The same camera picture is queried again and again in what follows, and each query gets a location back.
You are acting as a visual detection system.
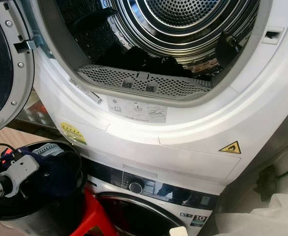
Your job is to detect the dark blue clothes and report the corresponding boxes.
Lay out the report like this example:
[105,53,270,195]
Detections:
[1,146,83,197]

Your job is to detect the white washing machine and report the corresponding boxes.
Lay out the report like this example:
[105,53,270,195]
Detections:
[83,159,228,236]

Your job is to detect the dark clothes in drum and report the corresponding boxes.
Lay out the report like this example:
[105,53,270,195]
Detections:
[97,45,194,77]

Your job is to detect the round glass dryer door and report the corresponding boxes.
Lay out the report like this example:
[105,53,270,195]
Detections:
[0,0,35,137]

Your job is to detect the teal patterned cloth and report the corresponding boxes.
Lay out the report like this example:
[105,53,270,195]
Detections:
[33,144,63,157]

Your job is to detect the yellow round energy sticker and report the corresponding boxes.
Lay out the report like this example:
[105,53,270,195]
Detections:
[59,121,87,146]

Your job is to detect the white barcode label strip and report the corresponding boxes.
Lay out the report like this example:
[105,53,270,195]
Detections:
[68,76,103,105]

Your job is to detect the black round laundry bin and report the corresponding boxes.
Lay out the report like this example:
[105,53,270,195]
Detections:
[0,140,90,236]

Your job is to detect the red plastic stool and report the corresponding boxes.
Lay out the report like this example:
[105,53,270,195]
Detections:
[69,189,115,236]

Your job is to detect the white instruction label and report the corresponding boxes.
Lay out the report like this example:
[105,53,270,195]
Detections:
[107,96,168,123]

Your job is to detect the round washer control knob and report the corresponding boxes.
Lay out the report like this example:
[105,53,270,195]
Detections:
[128,179,144,195]

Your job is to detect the grey perforated lint filter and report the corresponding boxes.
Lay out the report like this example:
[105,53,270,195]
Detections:
[76,64,212,99]

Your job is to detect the chrome rimmed washer door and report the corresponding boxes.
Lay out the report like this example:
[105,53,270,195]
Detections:
[96,192,189,236]

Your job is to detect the white tumble dryer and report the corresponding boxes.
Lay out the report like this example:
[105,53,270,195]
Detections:
[16,0,288,188]

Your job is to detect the steel perforated dryer drum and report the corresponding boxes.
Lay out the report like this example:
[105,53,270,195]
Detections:
[56,0,260,82]

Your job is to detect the yellow flame warning sticker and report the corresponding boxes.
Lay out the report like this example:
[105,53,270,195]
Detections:
[218,141,242,154]

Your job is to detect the white sheer curtain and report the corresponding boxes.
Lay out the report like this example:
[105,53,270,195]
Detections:
[213,193,288,236]

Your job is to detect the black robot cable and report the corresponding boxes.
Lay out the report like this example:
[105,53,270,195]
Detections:
[0,143,19,163]

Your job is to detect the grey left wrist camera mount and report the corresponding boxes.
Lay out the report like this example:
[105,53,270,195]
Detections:
[5,154,41,198]

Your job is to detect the black wall bracket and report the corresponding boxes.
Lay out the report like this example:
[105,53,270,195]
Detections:
[255,165,278,202]

